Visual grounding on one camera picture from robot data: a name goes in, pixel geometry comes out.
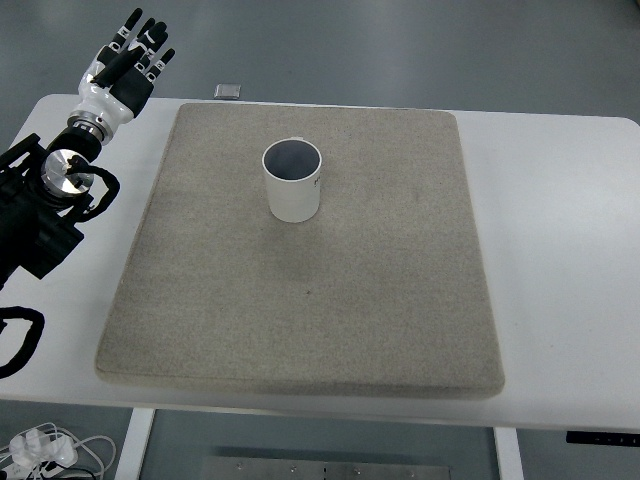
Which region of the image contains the white-black robot hand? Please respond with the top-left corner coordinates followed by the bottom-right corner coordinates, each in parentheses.
top-left (73, 7), bottom-right (176, 124)

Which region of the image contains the white cylindrical cup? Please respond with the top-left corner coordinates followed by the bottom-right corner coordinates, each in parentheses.
top-left (261, 135), bottom-right (323, 223)

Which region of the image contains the grey-beige square mat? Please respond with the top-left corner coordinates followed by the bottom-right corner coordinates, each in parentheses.
top-left (93, 102), bottom-right (506, 401)

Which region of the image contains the white table leg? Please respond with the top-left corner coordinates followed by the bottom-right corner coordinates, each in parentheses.
top-left (492, 425), bottom-right (525, 480)
top-left (115, 407), bottom-right (156, 480)

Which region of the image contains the white power strip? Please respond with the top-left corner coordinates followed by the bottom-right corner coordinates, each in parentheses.
top-left (8, 428), bottom-right (79, 469)

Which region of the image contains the black table control panel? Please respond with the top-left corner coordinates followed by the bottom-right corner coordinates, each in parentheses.
top-left (566, 430), bottom-right (640, 445)

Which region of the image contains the white cable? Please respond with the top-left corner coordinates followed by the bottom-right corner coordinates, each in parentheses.
top-left (0, 422), bottom-right (119, 480)

